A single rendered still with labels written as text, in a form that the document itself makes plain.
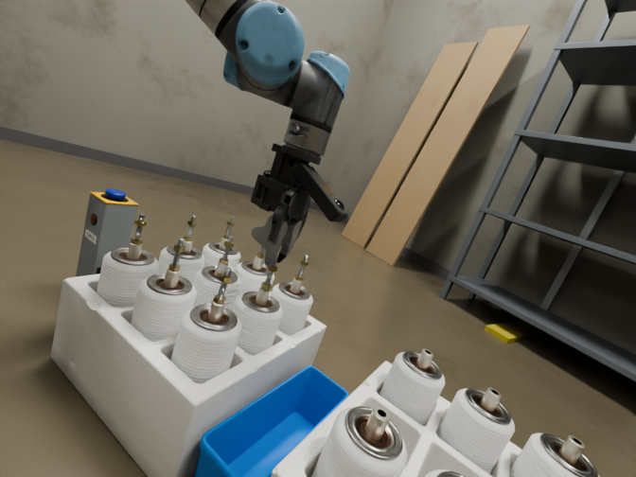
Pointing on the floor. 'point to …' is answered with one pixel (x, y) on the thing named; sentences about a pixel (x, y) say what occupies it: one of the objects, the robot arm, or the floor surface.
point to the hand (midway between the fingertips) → (277, 258)
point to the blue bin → (269, 427)
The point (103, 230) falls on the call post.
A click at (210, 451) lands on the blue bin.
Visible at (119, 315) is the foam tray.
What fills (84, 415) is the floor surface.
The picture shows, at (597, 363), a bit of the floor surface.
